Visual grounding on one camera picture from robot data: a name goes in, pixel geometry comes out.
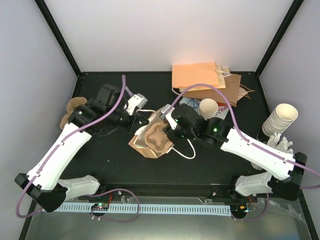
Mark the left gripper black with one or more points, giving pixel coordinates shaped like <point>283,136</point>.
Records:
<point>134,124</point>

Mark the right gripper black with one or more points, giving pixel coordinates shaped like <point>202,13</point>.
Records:
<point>174,138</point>

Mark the orange paper bag white handles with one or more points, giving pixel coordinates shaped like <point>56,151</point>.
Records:
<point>138,142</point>

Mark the brown pulp cup carrier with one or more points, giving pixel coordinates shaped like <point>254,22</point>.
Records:
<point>157,140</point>

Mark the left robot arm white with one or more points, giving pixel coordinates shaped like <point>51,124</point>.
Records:
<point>84,119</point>

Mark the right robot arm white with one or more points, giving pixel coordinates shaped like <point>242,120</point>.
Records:
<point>283,172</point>

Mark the light blue paper bag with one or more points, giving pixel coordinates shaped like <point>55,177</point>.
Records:
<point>192,102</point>

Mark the white paper cup stack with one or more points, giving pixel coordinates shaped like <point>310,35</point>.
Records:
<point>208,108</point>

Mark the checkered paper bag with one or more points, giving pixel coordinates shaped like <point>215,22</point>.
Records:
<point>222,111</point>

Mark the orange paper bag stack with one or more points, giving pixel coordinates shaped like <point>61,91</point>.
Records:
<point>185,75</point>

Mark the brown kraft paper bag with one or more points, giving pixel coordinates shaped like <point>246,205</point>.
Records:
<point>233,91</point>

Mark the pulp cup carrier stack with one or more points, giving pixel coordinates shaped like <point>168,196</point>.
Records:
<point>72,104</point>

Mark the tall white cup stack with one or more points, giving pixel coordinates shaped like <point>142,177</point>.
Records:
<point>280,119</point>

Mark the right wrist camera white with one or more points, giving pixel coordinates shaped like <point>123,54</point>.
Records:
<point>166,114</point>

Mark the blue slotted cable duct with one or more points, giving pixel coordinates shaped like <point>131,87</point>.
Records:
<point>156,209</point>

